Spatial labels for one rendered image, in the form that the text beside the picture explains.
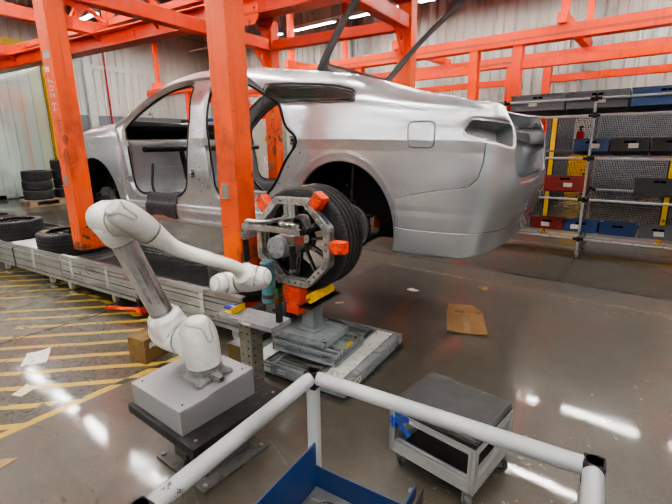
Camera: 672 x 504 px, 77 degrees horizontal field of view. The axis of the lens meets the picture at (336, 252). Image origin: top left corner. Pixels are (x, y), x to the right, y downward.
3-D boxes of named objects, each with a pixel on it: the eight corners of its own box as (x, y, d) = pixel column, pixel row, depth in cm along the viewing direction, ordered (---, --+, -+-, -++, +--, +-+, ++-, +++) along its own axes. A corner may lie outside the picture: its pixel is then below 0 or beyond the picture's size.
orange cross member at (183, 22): (271, 71, 561) (269, 38, 551) (66, 30, 348) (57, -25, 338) (264, 72, 567) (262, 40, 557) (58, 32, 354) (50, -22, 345)
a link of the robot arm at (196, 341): (200, 376, 180) (192, 329, 174) (174, 365, 191) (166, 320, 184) (229, 358, 193) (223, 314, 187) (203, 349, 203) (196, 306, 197)
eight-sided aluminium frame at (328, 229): (335, 290, 253) (334, 198, 240) (329, 293, 248) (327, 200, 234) (265, 276, 281) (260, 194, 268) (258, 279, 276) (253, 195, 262)
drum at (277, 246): (307, 253, 259) (306, 230, 255) (285, 261, 241) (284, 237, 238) (288, 250, 266) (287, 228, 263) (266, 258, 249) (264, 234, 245)
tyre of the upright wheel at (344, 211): (288, 280, 305) (369, 282, 269) (266, 289, 286) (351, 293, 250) (274, 188, 294) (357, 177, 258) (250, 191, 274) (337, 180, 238)
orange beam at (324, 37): (402, 32, 473) (402, 20, 470) (398, 30, 465) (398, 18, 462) (277, 51, 564) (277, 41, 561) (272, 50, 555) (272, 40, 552)
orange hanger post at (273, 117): (286, 208, 617) (278, 21, 557) (277, 210, 601) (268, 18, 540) (276, 207, 627) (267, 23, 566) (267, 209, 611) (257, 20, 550)
